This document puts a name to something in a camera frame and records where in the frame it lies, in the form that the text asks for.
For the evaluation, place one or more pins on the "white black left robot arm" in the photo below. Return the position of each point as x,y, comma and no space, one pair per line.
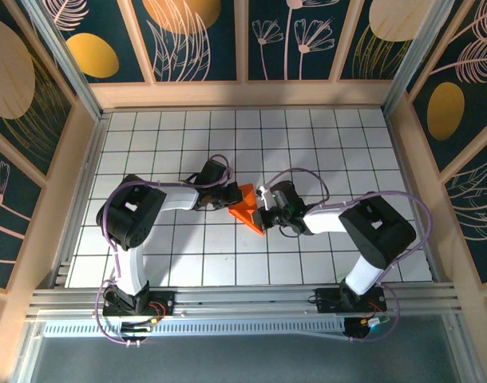
177,197

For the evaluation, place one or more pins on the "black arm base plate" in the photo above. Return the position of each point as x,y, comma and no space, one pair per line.
167,297
327,303

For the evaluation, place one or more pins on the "orange paper sheet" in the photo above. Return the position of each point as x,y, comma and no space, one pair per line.
243,207

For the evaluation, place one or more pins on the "white grid mat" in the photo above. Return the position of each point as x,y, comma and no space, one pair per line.
307,131

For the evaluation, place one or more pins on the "aluminium corner post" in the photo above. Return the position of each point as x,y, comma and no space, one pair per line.
420,56
70,65

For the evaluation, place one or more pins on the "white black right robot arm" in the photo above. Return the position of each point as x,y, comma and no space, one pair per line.
323,219

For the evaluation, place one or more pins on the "yellow power connector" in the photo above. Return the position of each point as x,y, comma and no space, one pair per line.
152,320
365,321

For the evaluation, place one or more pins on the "aluminium side rail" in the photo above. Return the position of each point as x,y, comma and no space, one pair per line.
405,159
92,151

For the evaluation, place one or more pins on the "long aluminium mounting rail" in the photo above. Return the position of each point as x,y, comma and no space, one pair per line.
247,299

